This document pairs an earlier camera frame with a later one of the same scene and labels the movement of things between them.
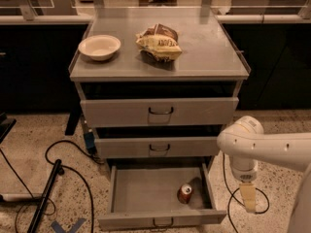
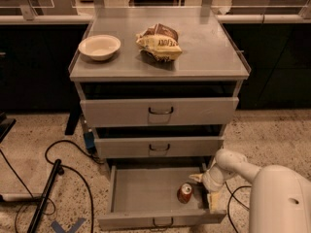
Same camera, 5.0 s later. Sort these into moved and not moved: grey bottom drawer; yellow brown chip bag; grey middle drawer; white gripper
Moved: white gripper
Not moved: grey bottom drawer; yellow brown chip bag; grey middle drawer
